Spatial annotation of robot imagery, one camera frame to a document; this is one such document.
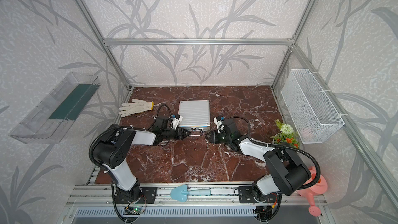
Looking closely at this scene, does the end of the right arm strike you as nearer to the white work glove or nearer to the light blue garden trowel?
the light blue garden trowel

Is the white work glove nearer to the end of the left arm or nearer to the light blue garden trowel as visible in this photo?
the end of the left arm

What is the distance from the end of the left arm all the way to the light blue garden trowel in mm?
246

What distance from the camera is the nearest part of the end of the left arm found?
30.3 inches

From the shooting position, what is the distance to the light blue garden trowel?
0.74m

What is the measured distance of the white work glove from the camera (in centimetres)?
107

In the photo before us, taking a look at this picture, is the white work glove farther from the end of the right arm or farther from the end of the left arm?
the end of the right arm

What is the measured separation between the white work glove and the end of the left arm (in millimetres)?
319
